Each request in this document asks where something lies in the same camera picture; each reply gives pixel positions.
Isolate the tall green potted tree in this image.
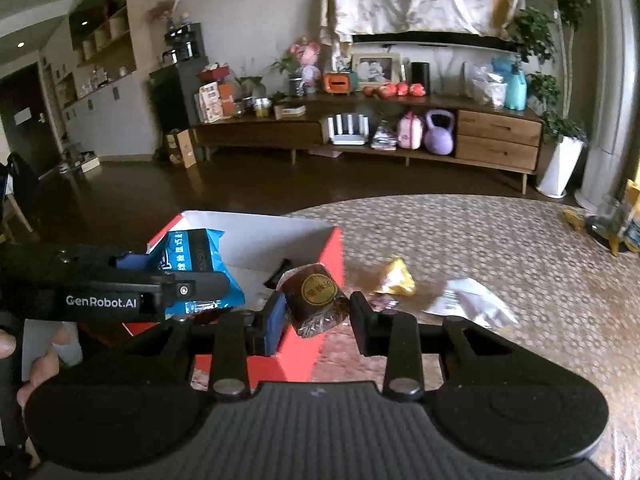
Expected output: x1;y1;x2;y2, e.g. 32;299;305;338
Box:
510;0;591;141

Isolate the teal detergent bottle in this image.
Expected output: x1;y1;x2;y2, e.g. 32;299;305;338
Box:
504;62;528;111

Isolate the television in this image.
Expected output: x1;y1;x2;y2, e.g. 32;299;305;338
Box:
352;31;506;52

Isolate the white barcode wrapper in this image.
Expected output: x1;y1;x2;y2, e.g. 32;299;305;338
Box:
424;277;520;330

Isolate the small packet stack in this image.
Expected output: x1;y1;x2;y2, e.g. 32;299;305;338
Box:
371;122;398;151

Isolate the pink plush doll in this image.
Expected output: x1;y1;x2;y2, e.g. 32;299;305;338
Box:
289;42;322;93

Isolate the dark door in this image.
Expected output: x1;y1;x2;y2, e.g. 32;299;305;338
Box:
0;62;56;176

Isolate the pink bag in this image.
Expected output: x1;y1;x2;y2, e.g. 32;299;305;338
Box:
397;112;425;150

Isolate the purple kettlebell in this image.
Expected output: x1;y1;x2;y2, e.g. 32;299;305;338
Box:
424;109;456;156

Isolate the small yellow packet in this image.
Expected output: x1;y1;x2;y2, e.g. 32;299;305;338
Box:
562;207;590;232

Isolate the patterned tablecloth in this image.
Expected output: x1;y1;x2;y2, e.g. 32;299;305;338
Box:
192;195;640;478

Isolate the glass vase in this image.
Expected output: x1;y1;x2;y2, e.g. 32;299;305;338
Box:
590;195;627;241

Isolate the black cabinet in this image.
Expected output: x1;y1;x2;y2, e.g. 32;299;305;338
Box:
149;62;211;161

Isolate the clear plastic bag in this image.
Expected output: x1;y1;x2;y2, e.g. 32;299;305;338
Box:
470;62;508;108

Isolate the dark chair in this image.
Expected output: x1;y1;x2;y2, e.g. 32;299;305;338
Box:
0;152;41;243

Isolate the white router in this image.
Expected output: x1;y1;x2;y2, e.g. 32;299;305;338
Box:
326;114;371;147

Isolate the photo frame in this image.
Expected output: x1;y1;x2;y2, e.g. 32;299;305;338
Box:
351;52;403;93

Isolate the yellow snack packet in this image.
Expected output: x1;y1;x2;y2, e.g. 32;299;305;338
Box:
374;255;417;297

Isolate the orange and white box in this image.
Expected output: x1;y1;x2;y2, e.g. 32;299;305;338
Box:
199;81;233;123

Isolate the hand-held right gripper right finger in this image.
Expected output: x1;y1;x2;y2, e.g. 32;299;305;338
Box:
349;291;511;402

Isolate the small potted plant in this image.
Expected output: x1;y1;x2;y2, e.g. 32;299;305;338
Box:
270;55;306;98

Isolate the red cardboard box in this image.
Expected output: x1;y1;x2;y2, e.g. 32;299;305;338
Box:
122;210;346;396

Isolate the black speaker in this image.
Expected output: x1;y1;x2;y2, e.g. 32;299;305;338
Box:
410;61;432;93

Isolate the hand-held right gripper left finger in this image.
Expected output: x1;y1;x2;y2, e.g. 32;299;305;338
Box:
165;291;289;402

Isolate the white planter pot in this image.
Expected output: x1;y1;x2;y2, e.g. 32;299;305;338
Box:
537;135;586;198

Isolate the wooden TV cabinet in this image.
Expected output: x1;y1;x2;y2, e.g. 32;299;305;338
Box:
192;92;546;196

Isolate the wall shelf unit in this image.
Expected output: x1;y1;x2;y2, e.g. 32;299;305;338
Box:
55;0;138;156

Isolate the white tower air conditioner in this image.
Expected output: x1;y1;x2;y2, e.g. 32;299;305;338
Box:
580;0;640;211

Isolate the person's left hand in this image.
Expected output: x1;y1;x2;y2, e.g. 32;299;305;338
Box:
16;328;84;409

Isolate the black tray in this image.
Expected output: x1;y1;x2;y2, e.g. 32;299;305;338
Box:
586;217;628;257

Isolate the black coffee machine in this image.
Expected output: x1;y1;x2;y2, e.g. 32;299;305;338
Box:
164;23;205;67

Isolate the orange tissue box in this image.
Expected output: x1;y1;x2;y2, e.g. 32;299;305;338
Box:
322;72;353;95

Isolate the blue snack packet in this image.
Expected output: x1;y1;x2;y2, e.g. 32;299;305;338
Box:
146;228;247;313

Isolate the red basket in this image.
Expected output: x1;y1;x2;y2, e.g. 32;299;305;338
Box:
197;64;232;84

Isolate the brown cake packet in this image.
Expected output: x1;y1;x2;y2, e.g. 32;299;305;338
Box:
276;262;351;339

